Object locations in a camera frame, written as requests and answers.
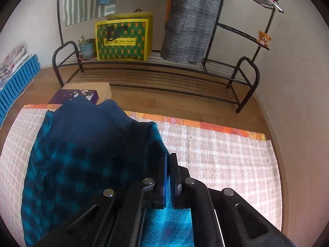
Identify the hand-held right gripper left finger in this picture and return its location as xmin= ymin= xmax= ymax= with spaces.
xmin=32 ymin=153 xmax=169 ymax=247

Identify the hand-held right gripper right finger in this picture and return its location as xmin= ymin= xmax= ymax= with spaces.
xmin=169 ymin=153 xmax=300 ymax=247

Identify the teal plaid jacket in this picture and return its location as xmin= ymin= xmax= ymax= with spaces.
xmin=21 ymin=98 xmax=194 ymax=247

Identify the black metal clothes rack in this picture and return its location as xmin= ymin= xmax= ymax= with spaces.
xmin=52 ymin=0 xmax=284 ymax=114

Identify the pink checked blanket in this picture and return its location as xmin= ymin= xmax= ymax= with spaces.
xmin=0 ymin=108 xmax=283 ymax=237

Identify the orange patterned mat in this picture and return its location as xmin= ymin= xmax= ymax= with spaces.
xmin=23 ymin=104 xmax=268 ymax=141

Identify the purple floral box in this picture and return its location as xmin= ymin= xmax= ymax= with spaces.
xmin=49 ymin=89 xmax=99 ymax=106

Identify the yellow green patterned bag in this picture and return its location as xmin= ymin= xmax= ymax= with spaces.
xmin=95 ymin=10 xmax=154 ymax=62

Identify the grey plaid coat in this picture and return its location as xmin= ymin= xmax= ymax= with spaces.
xmin=161 ymin=0 xmax=223 ymax=65

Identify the potted plant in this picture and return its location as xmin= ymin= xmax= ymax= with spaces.
xmin=77 ymin=35 xmax=97 ymax=59

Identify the small teddy bear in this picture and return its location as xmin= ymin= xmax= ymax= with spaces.
xmin=257 ymin=31 xmax=272 ymax=48

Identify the blue slatted crate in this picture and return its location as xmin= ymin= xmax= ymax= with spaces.
xmin=0 ymin=54 xmax=42 ymax=128

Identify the floral bedding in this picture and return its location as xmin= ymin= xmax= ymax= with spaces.
xmin=0 ymin=45 xmax=29 ymax=79

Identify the green striped white towel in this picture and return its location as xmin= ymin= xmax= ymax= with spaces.
xmin=62 ymin=0 xmax=116 ymax=27

